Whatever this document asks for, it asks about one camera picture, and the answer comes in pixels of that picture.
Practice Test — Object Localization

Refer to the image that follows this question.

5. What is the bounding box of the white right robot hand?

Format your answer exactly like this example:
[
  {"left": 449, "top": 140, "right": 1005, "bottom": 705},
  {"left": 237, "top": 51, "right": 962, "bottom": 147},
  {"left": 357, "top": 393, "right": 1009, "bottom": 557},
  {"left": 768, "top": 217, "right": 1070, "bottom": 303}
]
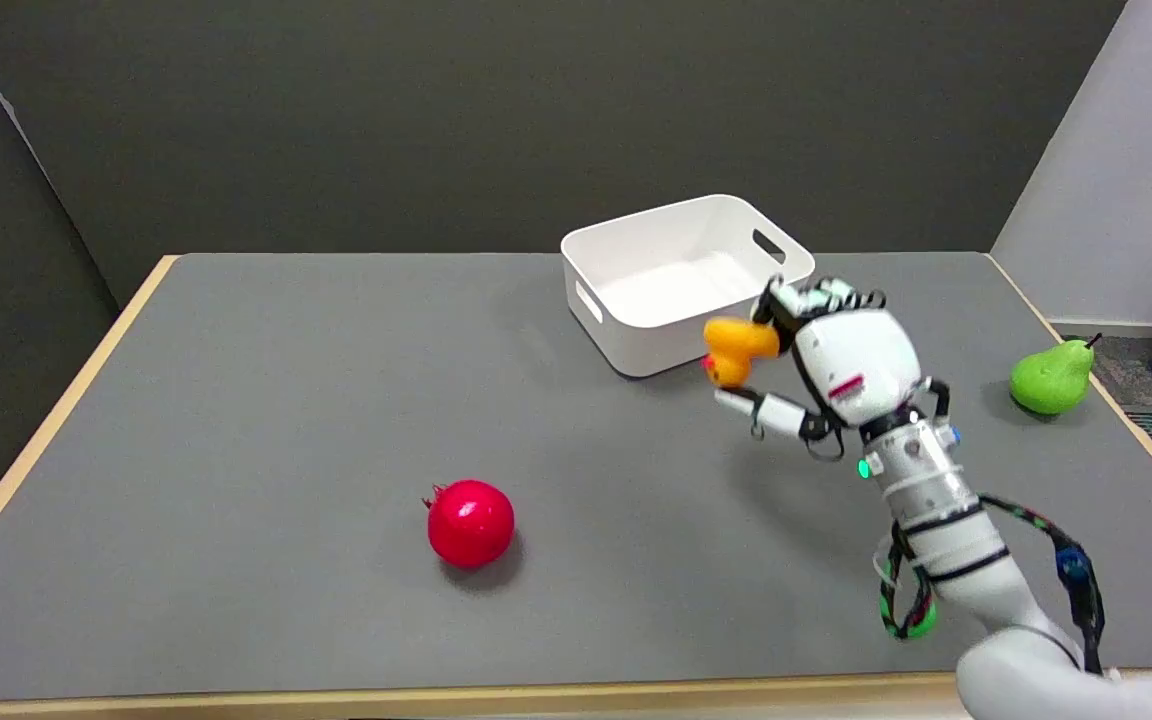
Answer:
[{"left": 714, "top": 276, "right": 950, "bottom": 460}]

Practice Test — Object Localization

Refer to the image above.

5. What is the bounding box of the yellow rubber duck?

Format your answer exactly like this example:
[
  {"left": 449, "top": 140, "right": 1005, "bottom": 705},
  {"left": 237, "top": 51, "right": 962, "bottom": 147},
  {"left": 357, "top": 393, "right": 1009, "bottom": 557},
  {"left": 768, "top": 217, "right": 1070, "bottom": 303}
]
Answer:
[{"left": 702, "top": 317, "right": 782, "bottom": 389}]

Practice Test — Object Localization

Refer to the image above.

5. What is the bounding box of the white plastic storage box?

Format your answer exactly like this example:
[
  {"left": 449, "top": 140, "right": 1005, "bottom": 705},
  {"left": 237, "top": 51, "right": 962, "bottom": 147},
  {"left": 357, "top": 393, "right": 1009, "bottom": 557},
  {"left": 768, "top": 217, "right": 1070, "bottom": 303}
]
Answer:
[{"left": 560, "top": 194, "right": 817, "bottom": 379}]

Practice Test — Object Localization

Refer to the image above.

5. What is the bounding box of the green pear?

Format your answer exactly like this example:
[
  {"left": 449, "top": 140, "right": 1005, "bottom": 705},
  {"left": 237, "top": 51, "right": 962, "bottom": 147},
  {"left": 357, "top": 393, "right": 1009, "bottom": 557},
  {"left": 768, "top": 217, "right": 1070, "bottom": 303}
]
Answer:
[{"left": 1010, "top": 335, "right": 1103, "bottom": 417}]

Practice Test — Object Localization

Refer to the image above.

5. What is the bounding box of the red pomegranate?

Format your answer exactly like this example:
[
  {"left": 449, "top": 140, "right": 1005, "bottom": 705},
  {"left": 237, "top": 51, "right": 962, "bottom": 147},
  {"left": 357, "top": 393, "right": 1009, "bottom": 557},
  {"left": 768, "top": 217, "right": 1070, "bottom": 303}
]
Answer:
[{"left": 423, "top": 479, "right": 516, "bottom": 570}]

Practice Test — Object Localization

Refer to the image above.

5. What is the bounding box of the green looped robot cable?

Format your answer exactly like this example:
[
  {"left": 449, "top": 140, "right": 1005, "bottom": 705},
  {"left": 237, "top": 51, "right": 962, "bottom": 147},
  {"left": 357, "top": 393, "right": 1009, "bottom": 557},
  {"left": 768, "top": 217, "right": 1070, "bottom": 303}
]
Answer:
[{"left": 874, "top": 525, "right": 939, "bottom": 642}]

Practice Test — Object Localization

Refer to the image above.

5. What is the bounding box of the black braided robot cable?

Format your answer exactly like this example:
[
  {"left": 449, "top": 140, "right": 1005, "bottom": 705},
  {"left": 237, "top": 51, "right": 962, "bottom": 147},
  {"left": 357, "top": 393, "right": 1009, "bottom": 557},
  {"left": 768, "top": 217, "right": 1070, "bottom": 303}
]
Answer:
[{"left": 976, "top": 494, "right": 1107, "bottom": 675}]

